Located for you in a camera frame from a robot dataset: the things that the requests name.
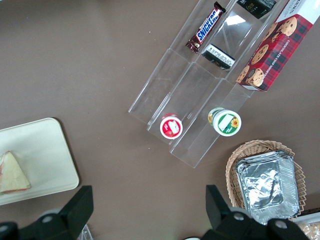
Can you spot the Snickers chocolate bar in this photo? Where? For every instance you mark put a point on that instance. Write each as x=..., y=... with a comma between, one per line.
x=206, y=28

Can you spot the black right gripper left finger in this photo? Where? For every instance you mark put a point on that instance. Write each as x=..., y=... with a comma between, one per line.
x=67, y=217

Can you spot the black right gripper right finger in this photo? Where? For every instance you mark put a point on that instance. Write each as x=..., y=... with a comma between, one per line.
x=225, y=222

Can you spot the small black chocolate box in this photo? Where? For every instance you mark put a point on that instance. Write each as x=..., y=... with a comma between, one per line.
x=257, y=7

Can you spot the beige snack bag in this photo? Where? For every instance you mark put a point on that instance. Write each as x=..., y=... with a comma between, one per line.
x=311, y=231

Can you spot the stacked aluminium foil trays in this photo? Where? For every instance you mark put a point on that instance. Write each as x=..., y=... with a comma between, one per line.
x=265, y=185

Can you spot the cream plastic tray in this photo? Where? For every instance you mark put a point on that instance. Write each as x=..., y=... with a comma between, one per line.
x=42, y=150

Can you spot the clear acrylic tiered snack rack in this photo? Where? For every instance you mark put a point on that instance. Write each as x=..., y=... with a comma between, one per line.
x=197, y=82

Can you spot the light tan wicker basket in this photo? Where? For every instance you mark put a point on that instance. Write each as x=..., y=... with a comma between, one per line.
x=231, y=170

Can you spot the green lid snack cup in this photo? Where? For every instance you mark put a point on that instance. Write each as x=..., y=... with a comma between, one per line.
x=226, y=122

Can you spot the triangle sandwich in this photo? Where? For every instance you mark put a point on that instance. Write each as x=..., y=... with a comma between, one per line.
x=12, y=175

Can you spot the small black box white label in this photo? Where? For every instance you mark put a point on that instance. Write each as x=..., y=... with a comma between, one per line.
x=218, y=57

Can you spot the red tartan cookie box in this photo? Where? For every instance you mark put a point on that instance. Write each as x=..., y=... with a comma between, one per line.
x=282, y=55

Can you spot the white plastic bin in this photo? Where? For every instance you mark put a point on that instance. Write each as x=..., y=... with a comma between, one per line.
x=307, y=217

